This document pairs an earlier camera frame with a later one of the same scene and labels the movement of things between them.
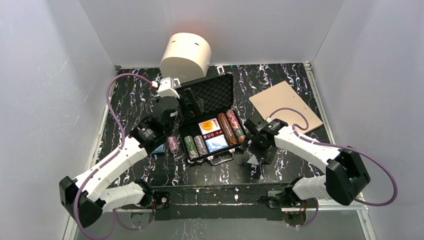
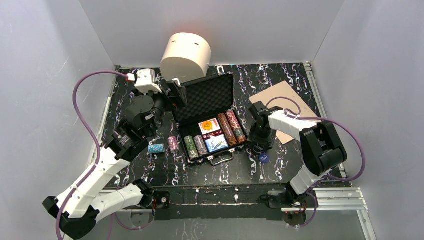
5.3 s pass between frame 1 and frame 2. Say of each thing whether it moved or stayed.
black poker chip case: stayed
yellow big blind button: stayed
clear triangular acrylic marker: moved
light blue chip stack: stayed
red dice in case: stayed
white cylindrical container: stayed
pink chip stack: stayed
